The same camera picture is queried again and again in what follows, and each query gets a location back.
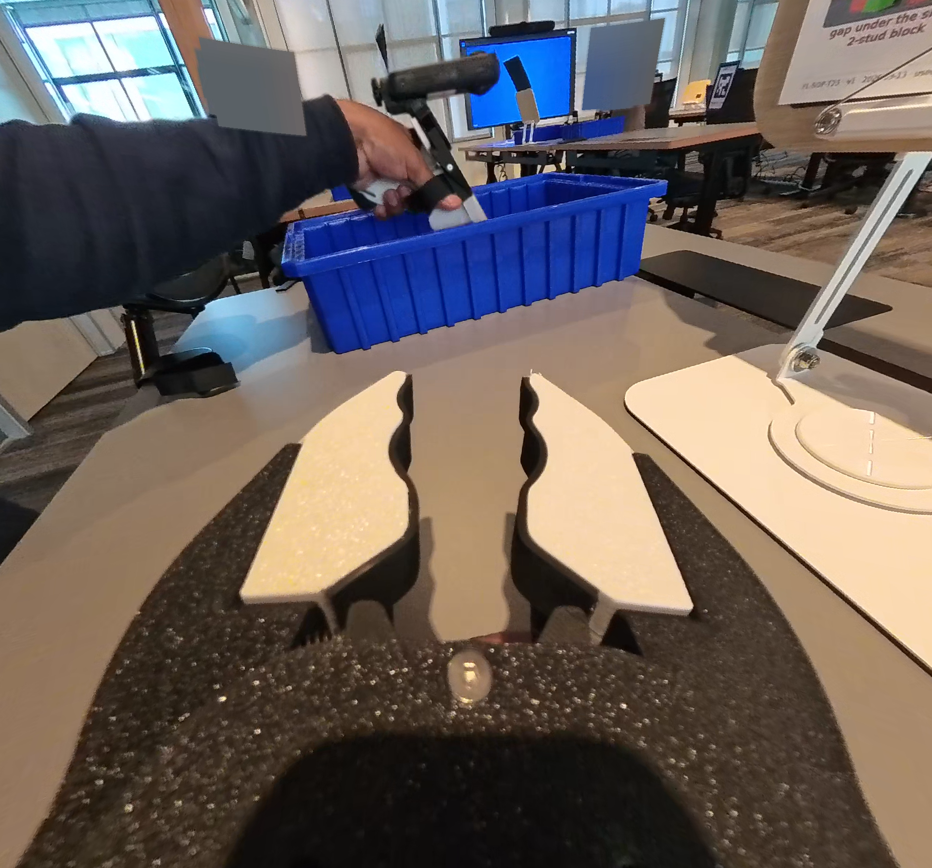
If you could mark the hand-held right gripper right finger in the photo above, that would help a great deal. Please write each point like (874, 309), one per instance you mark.
(597, 518)

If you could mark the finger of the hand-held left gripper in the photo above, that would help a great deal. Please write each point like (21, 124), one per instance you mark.
(448, 220)
(475, 209)

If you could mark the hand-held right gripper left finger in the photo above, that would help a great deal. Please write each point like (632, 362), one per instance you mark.
(335, 511)

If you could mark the large blue plastic bin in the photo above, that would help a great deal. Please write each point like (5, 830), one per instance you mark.
(473, 285)

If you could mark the person's left forearm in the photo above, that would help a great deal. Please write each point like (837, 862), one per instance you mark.
(182, 205)

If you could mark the blue screen monitor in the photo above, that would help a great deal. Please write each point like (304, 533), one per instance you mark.
(480, 89)

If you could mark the black backed document stand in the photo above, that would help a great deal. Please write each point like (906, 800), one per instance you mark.
(526, 103)

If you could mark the black webcam bar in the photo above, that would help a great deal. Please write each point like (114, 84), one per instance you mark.
(520, 28)

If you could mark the small blue plastic bin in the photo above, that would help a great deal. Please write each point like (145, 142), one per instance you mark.
(582, 131)

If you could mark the white instruction board stand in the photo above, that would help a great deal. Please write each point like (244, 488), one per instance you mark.
(728, 431)

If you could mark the long wooden top desk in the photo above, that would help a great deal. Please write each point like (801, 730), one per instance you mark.
(655, 136)

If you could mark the black office chair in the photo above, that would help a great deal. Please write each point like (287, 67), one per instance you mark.
(688, 187)

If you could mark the black and white marker sign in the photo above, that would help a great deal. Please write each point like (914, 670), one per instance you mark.
(725, 85)

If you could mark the printed instruction sheet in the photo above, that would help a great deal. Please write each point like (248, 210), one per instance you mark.
(837, 60)

